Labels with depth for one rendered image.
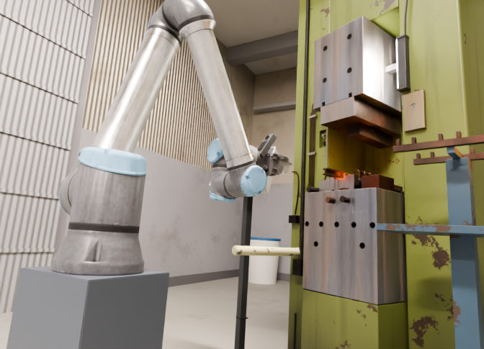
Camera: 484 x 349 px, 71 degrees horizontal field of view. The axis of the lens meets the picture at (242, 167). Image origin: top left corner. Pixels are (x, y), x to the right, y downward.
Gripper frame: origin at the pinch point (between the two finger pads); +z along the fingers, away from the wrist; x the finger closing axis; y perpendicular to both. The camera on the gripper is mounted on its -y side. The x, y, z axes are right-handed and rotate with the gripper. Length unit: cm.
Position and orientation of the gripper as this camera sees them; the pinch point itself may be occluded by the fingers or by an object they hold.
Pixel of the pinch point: (289, 162)
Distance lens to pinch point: 140.8
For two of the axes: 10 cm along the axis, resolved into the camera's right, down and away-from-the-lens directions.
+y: -0.6, 9.8, -1.9
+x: 6.0, -1.2, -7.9
